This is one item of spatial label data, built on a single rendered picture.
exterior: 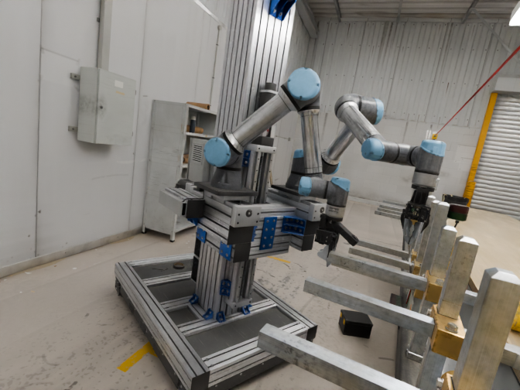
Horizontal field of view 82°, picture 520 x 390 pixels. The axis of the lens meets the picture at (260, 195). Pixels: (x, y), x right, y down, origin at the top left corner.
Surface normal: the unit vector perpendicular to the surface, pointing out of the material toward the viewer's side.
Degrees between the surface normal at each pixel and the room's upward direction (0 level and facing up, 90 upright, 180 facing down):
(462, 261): 90
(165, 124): 90
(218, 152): 95
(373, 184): 90
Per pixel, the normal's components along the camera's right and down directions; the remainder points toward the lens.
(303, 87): -0.11, 0.07
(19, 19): 0.92, 0.20
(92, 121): -0.35, 0.11
